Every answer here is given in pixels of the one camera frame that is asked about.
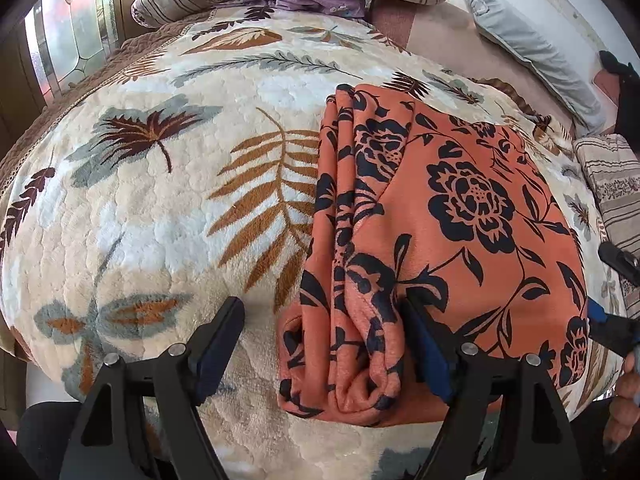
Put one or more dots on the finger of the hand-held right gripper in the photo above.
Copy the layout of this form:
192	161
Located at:
620	262
612	327

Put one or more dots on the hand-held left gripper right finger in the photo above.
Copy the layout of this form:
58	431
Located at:
431	357

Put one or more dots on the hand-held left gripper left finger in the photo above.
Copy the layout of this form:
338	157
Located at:
212	365

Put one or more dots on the orange floral garment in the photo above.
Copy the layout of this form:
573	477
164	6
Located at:
450	240

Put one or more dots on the person's right hand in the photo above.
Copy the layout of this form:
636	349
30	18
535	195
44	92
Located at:
625	400

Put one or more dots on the black object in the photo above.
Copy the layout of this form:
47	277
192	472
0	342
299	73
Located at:
627	105

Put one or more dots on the leaf print fleece blanket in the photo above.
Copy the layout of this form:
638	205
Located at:
175	200

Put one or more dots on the grey pillow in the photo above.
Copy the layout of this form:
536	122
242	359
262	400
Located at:
535	45

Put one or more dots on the pink bedsheet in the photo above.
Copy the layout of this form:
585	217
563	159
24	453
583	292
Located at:
440	35

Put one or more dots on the patterned glass window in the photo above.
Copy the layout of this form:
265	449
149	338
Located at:
75	25

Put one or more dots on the purple cloth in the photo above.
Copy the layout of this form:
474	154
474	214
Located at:
320	1

